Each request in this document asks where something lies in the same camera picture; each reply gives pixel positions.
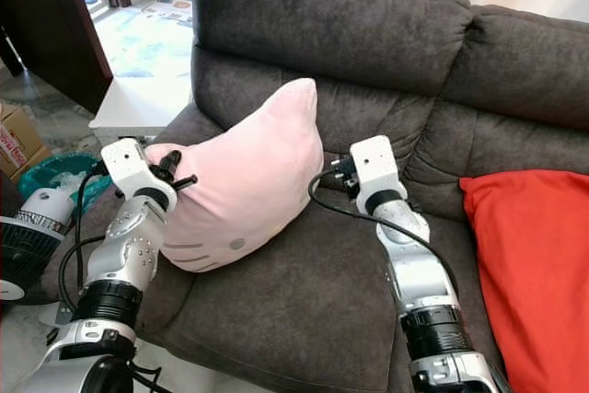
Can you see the pink cat face pillow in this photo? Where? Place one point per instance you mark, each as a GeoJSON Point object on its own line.
{"type": "Point", "coordinates": [248, 181]}

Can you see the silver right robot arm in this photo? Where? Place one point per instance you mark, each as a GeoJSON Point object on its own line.
{"type": "Point", "coordinates": [419, 273]}

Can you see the dark grey fabric sofa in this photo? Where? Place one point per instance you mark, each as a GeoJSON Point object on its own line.
{"type": "Point", "coordinates": [331, 319]}

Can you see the patterned floor mat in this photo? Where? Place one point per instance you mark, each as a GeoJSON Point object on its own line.
{"type": "Point", "coordinates": [167, 9]}

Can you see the black and white floor fan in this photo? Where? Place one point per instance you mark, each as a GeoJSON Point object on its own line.
{"type": "Point", "coordinates": [23, 255]}

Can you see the red pillow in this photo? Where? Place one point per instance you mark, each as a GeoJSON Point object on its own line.
{"type": "Point", "coordinates": [534, 264]}

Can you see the white side table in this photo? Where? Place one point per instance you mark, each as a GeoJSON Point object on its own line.
{"type": "Point", "coordinates": [138, 103]}

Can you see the teal plastic basket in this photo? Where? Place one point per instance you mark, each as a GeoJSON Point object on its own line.
{"type": "Point", "coordinates": [46, 172]}

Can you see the brown cardboard box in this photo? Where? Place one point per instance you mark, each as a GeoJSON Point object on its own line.
{"type": "Point", "coordinates": [23, 140]}

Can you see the dark wooden door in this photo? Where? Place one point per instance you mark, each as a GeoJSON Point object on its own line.
{"type": "Point", "coordinates": [51, 25]}

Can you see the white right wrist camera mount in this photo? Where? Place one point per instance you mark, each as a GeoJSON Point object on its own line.
{"type": "Point", "coordinates": [377, 167]}

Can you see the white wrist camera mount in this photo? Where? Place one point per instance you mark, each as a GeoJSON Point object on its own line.
{"type": "Point", "coordinates": [377, 167]}
{"type": "Point", "coordinates": [133, 167]}

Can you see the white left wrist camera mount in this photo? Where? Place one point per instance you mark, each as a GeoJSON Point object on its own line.
{"type": "Point", "coordinates": [133, 167]}

